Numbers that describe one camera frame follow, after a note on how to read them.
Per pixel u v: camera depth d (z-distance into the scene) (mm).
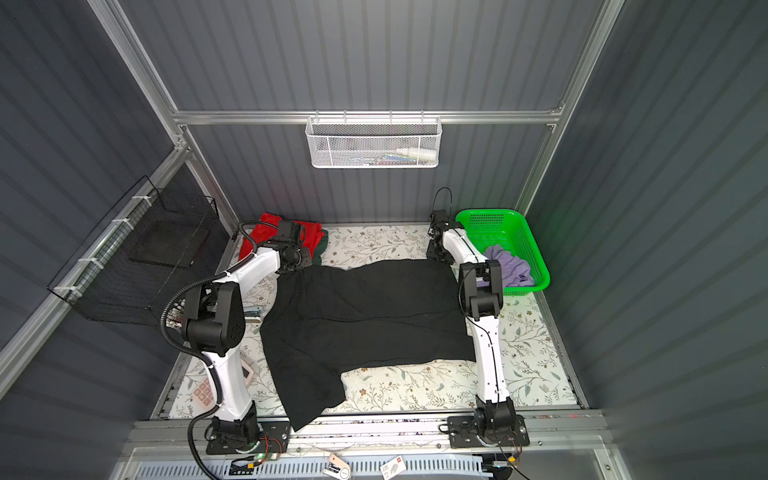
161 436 777
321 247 1112
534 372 843
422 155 870
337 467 680
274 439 724
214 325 533
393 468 687
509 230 1142
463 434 733
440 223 893
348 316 952
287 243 757
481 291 672
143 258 738
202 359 542
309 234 859
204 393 790
